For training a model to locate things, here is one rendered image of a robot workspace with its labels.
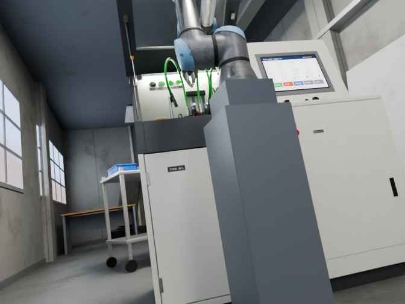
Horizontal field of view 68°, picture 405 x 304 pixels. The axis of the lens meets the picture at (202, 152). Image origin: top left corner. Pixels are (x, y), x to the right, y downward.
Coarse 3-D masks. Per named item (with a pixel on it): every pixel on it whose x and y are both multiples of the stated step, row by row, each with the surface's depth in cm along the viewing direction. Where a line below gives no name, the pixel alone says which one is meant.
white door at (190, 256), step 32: (160, 160) 141; (192, 160) 144; (160, 192) 138; (192, 192) 141; (160, 224) 135; (192, 224) 138; (160, 256) 132; (192, 256) 135; (160, 288) 129; (192, 288) 132; (224, 288) 134
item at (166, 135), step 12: (156, 120) 145; (168, 120) 146; (180, 120) 147; (192, 120) 148; (204, 120) 149; (144, 132) 143; (156, 132) 144; (168, 132) 145; (180, 132) 146; (192, 132) 147; (156, 144) 142; (168, 144) 143; (180, 144) 144; (192, 144) 146; (204, 144) 147
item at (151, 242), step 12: (144, 168) 139; (144, 180) 138; (144, 192) 137; (144, 204) 136; (156, 264) 132; (156, 276) 130; (156, 288) 129; (156, 300) 128; (204, 300) 132; (216, 300) 133; (228, 300) 134
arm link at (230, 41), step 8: (216, 32) 109; (224, 32) 107; (232, 32) 107; (240, 32) 108; (216, 40) 106; (224, 40) 106; (232, 40) 106; (240, 40) 107; (216, 48) 106; (224, 48) 106; (232, 48) 106; (240, 48) 106; (216, 56) 107; (224, 56) 107; (232, 56) 105; (240, 56) 105; (248, 56) 108; (216, 64) 110
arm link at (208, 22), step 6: (204, 0) 141; (210, 0) 140; (204, 6) 146; (210, 6) 145; (204, 12) 151; (210, 12) 150; (204, 18) 156; (210, 18) 156; (204, 24) 162; (210, 24) 162; (216, 24) 167; (204, 30) 167; (210, 30) 168
